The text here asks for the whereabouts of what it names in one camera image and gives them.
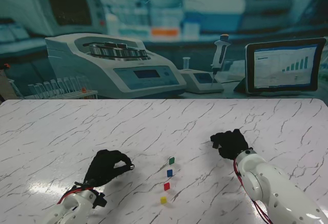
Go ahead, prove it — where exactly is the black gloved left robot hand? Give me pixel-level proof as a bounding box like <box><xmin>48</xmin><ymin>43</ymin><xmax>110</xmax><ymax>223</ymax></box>
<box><xmin>84</xmin><ymin>150</ymin><xmax>136</xmax><ymax>188</ymax></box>

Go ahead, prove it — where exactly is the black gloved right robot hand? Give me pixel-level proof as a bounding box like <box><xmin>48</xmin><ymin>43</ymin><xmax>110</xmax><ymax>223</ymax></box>
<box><xmin>210</xmin><ymin>129</ymin><xmax>250</xmax><ymax>161</ymax></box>

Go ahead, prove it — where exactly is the beige board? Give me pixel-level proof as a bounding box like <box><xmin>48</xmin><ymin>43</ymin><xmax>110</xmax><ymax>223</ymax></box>
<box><xmin>0</xmin><ymin>69</ymin><xmax>14</xmax><ymax>99</ymax></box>

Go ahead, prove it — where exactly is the printed laboratory backdrop banner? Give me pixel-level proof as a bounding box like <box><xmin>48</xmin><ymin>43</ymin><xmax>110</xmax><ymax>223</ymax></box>
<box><xmin>0</xmin><ymin>0</ymin><xmax>328</xmax><ymax>99</ymax></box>

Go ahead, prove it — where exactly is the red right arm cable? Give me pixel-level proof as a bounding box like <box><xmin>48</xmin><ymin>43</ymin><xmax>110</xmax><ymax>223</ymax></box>
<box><xmin>233</xmin><ymin>159</ymin><xmax>274</xmax><ymax>224</ymax></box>

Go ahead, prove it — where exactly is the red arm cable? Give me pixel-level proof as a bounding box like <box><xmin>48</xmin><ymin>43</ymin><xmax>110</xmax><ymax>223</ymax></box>
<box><xmin>233</xmin><ymin>159</ymin><xmax>274</xmax><ymax>224</ymax></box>
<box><xmin>56</xmin><ymin>187</ymin><xmax>94</xmax><ymax>205</ymax></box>

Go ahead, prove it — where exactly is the black left wrist camera bracket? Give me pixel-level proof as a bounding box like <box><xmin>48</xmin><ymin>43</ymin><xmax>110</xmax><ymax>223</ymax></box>
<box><xmin>92</xmin><ymin>192</ymin><xmax>108</xmax><ymax>209</ymax></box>

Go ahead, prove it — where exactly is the red left arm cable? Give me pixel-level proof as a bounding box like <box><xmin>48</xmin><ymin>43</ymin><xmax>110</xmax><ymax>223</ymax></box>
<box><xmin>56</xmin><ymin>187</ymin><xmax>94</xmax><ymax>205</ymax></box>

